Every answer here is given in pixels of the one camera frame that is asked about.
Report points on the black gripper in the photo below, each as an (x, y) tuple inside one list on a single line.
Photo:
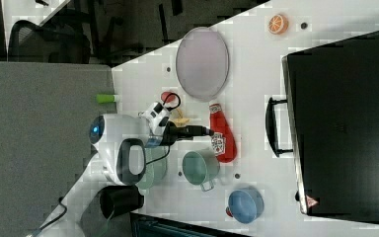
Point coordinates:
[(173, 133)]

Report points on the red ketchup bottle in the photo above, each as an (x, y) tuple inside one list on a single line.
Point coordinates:
[(222, 141)]

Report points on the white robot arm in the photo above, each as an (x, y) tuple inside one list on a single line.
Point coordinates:
[(118, 139)]

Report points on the green strainer bowl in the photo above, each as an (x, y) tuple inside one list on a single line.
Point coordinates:
[(155, 169)]

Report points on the peeled banana toy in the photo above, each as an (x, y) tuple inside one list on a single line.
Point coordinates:
[(178, 118)]

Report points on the red tomato toy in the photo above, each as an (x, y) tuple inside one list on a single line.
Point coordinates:
[(168, 97)]

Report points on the grey oval plate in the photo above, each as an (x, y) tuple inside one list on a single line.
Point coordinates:
[(202, 63)]

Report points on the blue bowl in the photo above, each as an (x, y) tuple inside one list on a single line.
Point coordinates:
[(246, 205)]

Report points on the black cylinder lower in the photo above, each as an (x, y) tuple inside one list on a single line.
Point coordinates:
[(118, 200)]

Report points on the orange slice toy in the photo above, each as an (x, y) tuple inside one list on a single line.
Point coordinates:
[(278, 24)]

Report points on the black oven appliance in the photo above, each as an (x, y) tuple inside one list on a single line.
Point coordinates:
[(332, 94)]

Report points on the black office chair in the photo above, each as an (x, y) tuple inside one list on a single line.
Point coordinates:
[(48, 44)]

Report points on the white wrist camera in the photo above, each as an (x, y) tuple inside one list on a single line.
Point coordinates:
[(157, 117)]

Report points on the green pot with handle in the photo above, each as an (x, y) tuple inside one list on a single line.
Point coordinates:
[(200, 168)]

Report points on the black oven door handle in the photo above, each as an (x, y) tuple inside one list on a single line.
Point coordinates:
[(271, 127)]

